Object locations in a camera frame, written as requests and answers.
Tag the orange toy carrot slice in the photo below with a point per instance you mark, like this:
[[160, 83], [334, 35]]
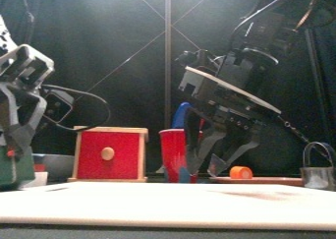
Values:
[[240, 172]]

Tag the metal frame pole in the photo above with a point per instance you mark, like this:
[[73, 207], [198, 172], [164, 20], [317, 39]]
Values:
[[166, 52]]

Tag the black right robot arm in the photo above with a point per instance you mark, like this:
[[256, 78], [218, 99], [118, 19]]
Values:
[[262, 29]]

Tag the red striped toy nigiri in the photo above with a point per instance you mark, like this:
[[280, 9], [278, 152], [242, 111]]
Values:
[[38, 179]]

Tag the wooden box with red drawer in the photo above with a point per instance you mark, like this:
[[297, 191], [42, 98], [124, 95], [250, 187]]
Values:
[[109, 151]]

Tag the pale blue round bowl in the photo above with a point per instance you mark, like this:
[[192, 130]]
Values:
[[54, 166]]

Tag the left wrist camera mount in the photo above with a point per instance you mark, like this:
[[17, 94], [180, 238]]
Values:
[[58, 106]]

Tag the white plastic cutting board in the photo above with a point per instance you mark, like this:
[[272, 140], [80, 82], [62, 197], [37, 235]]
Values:
[[165, 203]]

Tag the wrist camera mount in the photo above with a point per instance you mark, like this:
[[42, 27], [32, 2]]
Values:
[[58, 106], [226, 89]]

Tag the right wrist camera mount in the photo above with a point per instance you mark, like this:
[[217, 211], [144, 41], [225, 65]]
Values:
[[226, 89]]

